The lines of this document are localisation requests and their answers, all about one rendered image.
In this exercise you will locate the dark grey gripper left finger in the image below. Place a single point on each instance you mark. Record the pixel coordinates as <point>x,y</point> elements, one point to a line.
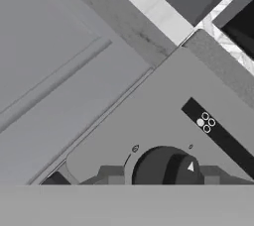
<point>110,175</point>

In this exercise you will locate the black stove knob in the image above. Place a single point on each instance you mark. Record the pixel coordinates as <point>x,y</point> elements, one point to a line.
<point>155,167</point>

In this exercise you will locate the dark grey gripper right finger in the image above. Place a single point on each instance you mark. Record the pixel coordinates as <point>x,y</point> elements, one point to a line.
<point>215,176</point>

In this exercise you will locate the grey cupboard door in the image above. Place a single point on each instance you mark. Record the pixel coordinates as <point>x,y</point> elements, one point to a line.
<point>56,78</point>

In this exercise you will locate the grey stove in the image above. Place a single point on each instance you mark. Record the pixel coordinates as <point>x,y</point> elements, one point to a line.
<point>139,111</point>

